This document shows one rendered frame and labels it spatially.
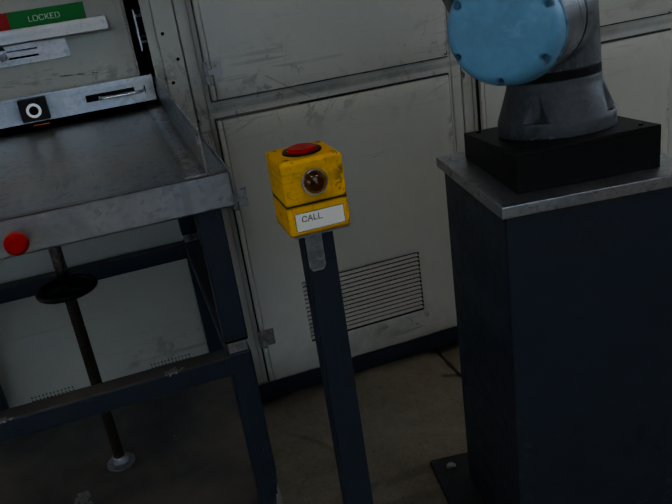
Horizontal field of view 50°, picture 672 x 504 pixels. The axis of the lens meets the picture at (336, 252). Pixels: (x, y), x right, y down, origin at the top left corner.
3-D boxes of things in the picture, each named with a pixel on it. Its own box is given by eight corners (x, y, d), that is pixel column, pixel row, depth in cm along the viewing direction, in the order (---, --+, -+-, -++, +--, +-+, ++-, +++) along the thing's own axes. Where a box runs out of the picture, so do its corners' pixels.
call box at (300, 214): (352, 227, 91) (341, 149, 87) (292, 242, 89) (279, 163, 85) (332, 209, 98) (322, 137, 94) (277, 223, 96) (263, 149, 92)
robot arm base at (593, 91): (581, 113, 129) (577, 55, 126) (642, 125, 111) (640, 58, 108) (481, 133, 127) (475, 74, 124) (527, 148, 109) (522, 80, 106)
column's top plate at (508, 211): (596, 137, 138) (596, 127, 137) (702, 181, 108) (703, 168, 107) (436, 166, 134) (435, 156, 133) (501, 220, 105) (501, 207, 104)
